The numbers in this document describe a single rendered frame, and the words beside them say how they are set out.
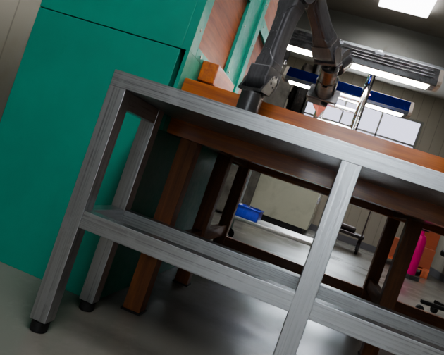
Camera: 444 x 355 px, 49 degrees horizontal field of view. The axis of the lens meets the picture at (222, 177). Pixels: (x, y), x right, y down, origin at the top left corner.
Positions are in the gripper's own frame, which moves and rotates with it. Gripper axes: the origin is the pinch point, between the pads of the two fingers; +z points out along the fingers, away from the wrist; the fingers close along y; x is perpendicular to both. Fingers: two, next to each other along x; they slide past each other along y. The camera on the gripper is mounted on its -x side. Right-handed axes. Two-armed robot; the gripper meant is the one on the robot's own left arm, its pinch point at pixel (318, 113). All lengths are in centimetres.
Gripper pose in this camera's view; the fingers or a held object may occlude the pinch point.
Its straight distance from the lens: 175.1
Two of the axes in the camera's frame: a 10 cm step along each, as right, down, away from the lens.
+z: -0.5, 6.5, 7.6
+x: -3.8, 6.9, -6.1
